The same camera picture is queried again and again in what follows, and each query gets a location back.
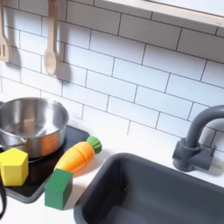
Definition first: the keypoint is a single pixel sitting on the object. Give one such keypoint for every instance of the orange toy carrot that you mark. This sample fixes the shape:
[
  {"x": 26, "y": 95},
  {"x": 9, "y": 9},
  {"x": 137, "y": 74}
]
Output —
[{"x": 76, "y": 156}]

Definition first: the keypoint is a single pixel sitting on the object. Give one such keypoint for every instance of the green cube block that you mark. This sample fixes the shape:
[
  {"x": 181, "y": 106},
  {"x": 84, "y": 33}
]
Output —
[{"x": 57, "y": 189}]

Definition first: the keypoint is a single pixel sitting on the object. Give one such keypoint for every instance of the yellow pentagon block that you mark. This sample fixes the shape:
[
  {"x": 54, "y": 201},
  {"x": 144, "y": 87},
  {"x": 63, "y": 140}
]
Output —
[{"x": 13, "y": 167}]

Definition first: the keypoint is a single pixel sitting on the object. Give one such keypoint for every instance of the black stove top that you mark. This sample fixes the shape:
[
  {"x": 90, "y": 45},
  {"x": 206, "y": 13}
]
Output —
[{"x": 71, "y": 137}]

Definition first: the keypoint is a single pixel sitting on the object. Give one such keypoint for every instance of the steel pot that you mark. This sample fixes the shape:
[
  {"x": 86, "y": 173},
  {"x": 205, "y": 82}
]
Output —
[{"x": 32, "y": 122}]

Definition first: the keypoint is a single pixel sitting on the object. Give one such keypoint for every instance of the wooden spoon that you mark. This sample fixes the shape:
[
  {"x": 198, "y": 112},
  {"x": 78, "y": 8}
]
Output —
[{"x": 51, "y": 55}]

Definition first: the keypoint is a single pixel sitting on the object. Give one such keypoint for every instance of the dark grey tap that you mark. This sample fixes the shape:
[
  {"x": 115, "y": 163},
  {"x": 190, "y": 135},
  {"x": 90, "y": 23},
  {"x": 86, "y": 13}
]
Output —
[{"x": 191, "y": 148}]

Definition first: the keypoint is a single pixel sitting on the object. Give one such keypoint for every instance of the dark grey sink basin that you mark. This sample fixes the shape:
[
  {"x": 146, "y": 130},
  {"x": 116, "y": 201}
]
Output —
[{"x": 151, "y": 192}]

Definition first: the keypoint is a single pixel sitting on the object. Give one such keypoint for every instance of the wooden slotted spatula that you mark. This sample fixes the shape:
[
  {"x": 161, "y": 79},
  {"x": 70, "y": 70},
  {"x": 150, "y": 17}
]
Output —
[{"x": 3, "y": 46}]

